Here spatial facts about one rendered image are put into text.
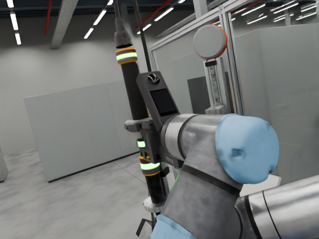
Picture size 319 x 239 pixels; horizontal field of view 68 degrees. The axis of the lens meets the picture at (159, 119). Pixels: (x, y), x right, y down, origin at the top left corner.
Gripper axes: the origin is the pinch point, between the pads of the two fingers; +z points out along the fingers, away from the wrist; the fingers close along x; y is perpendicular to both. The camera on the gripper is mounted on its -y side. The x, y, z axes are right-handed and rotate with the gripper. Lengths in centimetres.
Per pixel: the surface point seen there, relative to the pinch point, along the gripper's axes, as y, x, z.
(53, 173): 146, -28, 554
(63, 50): -271, 151, 1222
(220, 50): -17, 59, 33
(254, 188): 35, 39, 5
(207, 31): -27, 56, 36
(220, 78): -5, 58, 35
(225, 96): 5, 58, 34
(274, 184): 32, 41, -1
